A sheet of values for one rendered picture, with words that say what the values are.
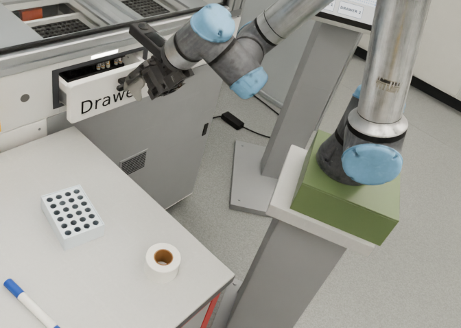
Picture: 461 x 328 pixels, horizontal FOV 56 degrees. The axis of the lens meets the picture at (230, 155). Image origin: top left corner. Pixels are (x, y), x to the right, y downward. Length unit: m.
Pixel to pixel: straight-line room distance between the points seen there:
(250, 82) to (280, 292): 0.77
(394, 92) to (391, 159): 0.13
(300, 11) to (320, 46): 0.96
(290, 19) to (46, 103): 0.61
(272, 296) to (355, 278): 0.74
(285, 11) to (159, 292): 0.61
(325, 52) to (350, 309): 1.08
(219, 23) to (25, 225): 0.56
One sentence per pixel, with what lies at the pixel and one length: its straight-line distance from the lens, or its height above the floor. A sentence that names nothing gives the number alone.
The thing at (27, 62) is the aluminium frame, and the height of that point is 0.96.
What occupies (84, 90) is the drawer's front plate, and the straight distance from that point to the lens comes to 1.09.
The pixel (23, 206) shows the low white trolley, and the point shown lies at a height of 0.76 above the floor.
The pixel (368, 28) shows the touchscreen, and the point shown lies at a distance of 1.75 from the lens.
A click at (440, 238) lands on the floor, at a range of 2.59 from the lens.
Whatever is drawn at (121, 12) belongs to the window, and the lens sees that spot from 1.17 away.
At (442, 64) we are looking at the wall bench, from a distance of 3.80.
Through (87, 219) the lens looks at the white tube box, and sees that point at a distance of 0.94.
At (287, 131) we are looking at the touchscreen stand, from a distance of 2.09.
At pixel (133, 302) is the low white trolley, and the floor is 0.76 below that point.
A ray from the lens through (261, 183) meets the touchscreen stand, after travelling 2.23.
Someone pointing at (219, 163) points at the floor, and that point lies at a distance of 2.32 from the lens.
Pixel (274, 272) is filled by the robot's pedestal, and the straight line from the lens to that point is 1.35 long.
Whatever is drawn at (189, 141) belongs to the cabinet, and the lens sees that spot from 1.71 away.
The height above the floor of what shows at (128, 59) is 0.87.
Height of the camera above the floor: 1.52
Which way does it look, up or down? 40 degrees down
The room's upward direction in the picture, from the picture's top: 18 degrees clockwise
